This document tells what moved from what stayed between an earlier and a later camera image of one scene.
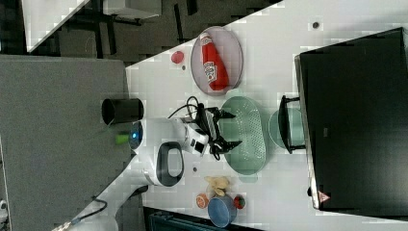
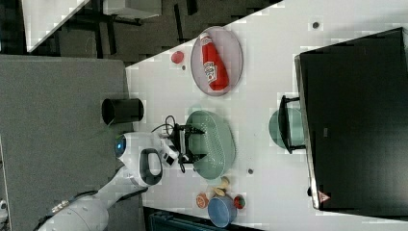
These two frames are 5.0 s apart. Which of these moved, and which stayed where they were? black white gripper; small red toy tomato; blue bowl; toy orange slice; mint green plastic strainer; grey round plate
Moved: black white gripper; mint green plastic strainer
Stayed: toy orange slice; grey round plate; small red toy tomato; blue bowl
